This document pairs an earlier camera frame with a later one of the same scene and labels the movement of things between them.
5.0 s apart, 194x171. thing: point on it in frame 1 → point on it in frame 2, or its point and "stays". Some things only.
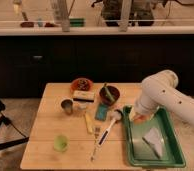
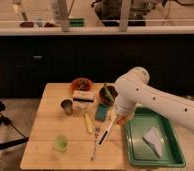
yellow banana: [89, 123] stays
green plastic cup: [61, 143] stays
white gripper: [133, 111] → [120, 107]
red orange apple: [142, 118] → [122, 120]
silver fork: [96, 136] stays
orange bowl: [81, 84] stays
